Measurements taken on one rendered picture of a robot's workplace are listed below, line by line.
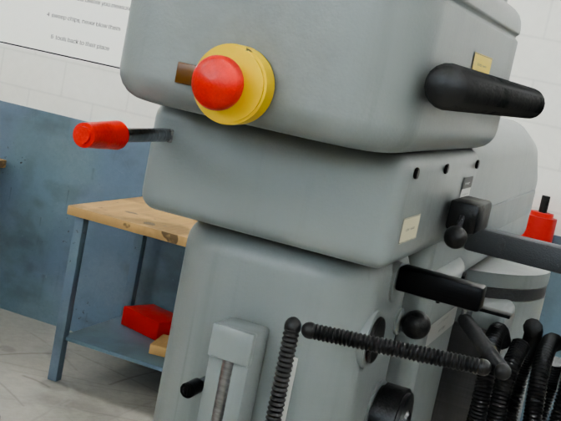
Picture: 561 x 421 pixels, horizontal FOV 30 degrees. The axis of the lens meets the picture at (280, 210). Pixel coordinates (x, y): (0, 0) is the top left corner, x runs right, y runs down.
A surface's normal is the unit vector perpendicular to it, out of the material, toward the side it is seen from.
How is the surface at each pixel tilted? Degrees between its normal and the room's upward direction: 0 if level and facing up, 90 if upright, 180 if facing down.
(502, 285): 90
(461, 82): 90
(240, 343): 90
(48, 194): 90
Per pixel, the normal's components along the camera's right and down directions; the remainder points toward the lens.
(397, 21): 0.30, 0.20
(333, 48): -0.26, 0.09
